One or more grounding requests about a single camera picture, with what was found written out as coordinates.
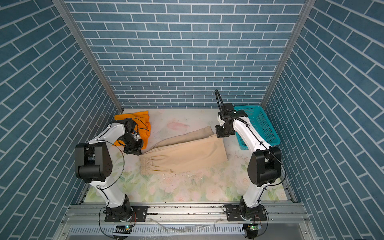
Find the white vented cable duct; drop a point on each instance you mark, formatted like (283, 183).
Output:
(157, 230)

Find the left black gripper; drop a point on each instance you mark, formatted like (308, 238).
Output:
(137, 150)

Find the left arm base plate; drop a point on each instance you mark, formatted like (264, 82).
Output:
(122, 214)

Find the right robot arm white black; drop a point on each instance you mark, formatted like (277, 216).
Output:
(265, 165)

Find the beige shorts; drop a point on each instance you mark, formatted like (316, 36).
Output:
(192, 151)

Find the orange shorts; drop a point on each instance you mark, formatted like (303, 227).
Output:
(144, 125)

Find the teal plastic basket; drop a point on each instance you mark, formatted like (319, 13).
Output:
(261, 123)

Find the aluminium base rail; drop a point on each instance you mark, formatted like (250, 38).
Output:
(285, 220)

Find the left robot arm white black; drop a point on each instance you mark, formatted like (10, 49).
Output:
(93, 164)

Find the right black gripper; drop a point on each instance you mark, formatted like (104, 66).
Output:
(220, 133)

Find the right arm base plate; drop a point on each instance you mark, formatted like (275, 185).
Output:
(236, 213)

